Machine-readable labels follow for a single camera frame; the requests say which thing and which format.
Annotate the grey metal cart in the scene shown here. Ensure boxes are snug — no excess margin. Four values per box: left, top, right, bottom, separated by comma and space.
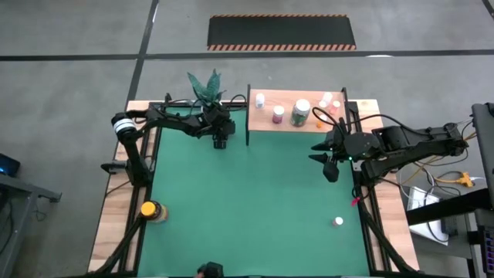
0, 172, 63, 278

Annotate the dark device with blue light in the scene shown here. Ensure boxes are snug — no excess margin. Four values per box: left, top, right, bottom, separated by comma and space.
0, 153, 22, 178

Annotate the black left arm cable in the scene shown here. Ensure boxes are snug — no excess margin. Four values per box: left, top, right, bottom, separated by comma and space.
164, 98, 205, 117

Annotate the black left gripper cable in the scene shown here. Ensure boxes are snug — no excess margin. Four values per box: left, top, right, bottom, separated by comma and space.
230, 93, 249, 114

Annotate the wooden shelf with black frame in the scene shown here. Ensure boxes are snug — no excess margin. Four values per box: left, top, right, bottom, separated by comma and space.
245, 83, 353, 147

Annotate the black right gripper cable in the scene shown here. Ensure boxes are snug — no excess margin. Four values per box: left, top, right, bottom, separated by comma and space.
311, 107, 347, 134

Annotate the yellow power splitter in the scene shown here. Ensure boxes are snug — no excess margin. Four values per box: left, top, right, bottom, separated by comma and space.
435, 171, 483, 189

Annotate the red medicine bottle white cap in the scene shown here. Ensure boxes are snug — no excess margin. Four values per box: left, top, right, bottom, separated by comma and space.
271, 104, 286, 125

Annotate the green snake plant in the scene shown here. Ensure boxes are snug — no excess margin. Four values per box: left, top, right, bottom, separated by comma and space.
187, 69, 227, 107

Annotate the black hazard-striped floor mat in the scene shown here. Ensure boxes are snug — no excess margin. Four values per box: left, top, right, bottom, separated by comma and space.
207, 14, 357, 52

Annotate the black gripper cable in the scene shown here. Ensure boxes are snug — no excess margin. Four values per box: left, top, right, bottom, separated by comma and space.
311, 107, 347, 134
230, 93, 249, 114

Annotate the large jar with yellow lid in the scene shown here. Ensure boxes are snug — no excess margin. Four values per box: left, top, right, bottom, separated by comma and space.
139, 200, 169, 224

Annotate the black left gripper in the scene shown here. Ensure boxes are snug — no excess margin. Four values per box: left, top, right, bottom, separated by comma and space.
202, 110, 237, 151

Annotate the large green gummy vitamin bottle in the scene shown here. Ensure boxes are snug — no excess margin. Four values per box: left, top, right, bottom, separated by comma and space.
289, 98, 312, 128

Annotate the black aluminium table frame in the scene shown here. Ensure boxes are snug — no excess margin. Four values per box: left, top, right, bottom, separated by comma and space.
86, 92, 421, 278

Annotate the black side desk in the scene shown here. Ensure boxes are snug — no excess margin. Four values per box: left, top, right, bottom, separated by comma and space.
404, 102, 494, 278

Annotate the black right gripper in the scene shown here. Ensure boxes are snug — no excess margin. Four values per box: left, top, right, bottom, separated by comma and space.
308, 129, 348, 184

